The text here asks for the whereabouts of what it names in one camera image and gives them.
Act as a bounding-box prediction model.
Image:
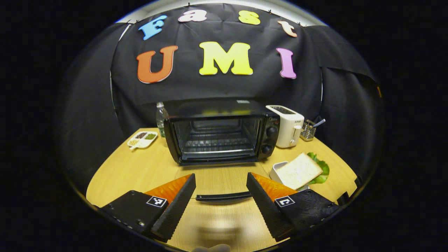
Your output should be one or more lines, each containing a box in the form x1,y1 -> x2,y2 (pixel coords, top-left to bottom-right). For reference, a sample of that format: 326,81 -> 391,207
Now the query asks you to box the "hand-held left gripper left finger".
100,173 -> 196,243

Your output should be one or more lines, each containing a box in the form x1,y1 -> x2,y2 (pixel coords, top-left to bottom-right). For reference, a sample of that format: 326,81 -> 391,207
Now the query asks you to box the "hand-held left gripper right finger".
246,172 -> 340,243

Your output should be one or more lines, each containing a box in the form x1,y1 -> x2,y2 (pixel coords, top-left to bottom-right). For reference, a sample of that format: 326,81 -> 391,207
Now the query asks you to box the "lettuce sandwich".
276,152 -> 330,190

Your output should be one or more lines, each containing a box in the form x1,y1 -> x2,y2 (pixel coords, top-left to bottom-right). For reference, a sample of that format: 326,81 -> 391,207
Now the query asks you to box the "black electric oven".
163,98 -> 281,203

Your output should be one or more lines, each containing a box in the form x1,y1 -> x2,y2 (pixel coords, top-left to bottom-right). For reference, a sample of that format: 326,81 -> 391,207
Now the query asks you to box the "white square dish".
269,161 -> 310,192

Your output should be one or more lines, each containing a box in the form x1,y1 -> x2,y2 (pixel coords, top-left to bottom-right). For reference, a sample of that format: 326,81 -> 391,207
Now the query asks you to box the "white sectioned seed dish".
127,131 -> 159,150

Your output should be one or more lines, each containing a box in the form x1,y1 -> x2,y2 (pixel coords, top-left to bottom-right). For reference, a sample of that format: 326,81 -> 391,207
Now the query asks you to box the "white toaster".
266,105 -> 305,149

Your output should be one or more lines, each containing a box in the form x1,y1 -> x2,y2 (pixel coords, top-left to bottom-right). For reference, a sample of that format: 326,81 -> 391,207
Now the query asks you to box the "clear plastic water bottle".
156,102 -> 169,138

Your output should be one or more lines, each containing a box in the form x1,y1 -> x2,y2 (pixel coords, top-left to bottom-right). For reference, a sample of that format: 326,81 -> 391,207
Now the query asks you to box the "wire mesh basket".
300,120 -> 317,142

